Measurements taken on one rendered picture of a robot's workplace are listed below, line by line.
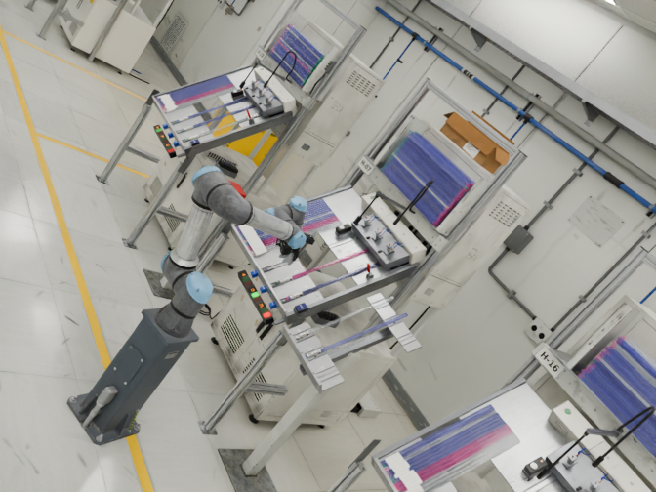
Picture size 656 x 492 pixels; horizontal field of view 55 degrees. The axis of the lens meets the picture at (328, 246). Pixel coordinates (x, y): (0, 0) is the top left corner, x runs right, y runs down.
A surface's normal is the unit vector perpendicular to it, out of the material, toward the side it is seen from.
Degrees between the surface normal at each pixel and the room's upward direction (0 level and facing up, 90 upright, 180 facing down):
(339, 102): 90
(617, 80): 90
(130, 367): 90
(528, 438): 45
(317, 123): 90
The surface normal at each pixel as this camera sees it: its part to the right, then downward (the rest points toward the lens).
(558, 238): -0.66, -0.26
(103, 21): 0.46, 0.62
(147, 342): -0.46, -0.03
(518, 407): -0.04, -0.71
